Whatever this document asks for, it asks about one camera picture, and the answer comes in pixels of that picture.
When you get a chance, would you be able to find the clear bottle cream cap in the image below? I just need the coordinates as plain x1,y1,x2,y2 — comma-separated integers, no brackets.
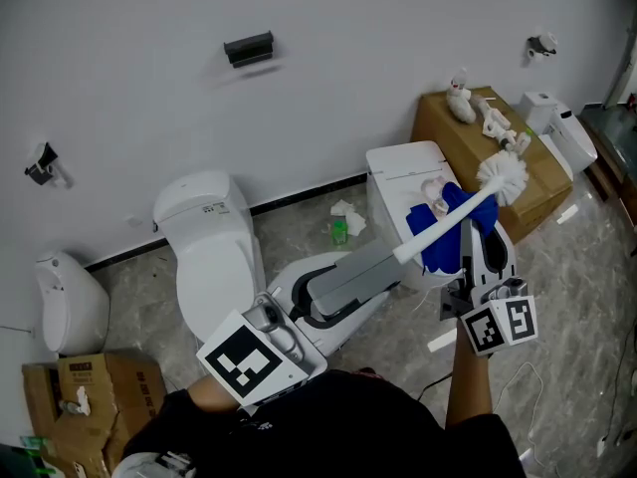
422,176,452,213

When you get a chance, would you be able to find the person's left forearm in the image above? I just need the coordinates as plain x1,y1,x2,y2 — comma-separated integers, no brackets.
191,375,243,412

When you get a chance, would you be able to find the grey-handled white toilet brush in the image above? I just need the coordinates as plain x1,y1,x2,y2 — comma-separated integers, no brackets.
308,150,530,318

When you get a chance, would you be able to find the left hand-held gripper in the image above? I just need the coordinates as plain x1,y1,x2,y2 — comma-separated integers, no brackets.
196,251,402,407

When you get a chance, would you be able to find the white plastic sprayer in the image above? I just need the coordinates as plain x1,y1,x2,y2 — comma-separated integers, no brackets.
472,95,532,157

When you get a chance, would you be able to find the white square-tank toilet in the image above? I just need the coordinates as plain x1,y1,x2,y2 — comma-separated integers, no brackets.
518,91,598,178

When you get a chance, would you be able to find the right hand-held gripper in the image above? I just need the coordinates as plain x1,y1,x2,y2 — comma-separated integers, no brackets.
440,219,538,358

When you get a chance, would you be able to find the plain brown cardboard box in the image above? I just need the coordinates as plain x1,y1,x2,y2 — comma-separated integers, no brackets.
411,86,574,246

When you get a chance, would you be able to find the large torn cardboard box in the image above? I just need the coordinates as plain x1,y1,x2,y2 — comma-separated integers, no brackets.
22,351,168,478

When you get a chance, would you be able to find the black wall shelf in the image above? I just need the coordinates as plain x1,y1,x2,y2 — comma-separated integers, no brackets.
223,30,276,69

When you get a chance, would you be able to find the dark window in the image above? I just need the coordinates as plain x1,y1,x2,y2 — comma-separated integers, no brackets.
0,443,39,478

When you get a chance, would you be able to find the white fluffy bundle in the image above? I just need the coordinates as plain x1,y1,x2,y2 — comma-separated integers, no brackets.
446,86,478,124

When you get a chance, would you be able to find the long blue cloth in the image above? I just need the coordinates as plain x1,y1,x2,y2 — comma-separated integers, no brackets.
406,202,439,248

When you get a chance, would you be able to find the white flat-lid smart toilet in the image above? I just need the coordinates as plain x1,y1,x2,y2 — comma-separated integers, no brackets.
365,140,479,291

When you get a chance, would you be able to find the person's right forearm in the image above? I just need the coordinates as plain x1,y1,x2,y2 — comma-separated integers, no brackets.
445,334,494,430

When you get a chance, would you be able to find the black and white plastic bracket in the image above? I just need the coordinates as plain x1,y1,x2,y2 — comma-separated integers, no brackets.
24,141,74,188

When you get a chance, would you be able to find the crumpled white tissue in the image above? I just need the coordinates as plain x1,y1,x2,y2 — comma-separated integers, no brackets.
330,198,367,237

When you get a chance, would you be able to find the white toilet with tank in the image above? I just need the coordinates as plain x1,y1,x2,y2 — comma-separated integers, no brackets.
152,170,265,343

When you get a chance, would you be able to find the grey door frame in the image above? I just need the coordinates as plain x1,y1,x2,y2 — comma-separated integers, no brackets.
602,37,637,109

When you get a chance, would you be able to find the small white bottle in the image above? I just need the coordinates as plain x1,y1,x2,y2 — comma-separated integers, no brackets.
59,386,92,415

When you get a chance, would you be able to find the white egg-shaped toilet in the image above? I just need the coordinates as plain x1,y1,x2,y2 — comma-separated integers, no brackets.
34,251,110,356

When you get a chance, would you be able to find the thin white cable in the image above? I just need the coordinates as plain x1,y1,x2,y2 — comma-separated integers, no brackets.
492,361,544,467

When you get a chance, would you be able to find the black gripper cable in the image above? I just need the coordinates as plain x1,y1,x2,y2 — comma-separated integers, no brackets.
417,373,454,400

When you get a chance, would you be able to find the grey wall bracket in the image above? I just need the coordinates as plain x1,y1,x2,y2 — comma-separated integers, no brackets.
527,31,558,62

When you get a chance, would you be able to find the person's black shirt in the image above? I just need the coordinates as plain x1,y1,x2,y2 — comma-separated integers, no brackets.
121,369,527,478

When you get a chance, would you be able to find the dark brown-edged floor ledge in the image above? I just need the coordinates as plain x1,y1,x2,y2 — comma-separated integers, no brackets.
579,103,637,208

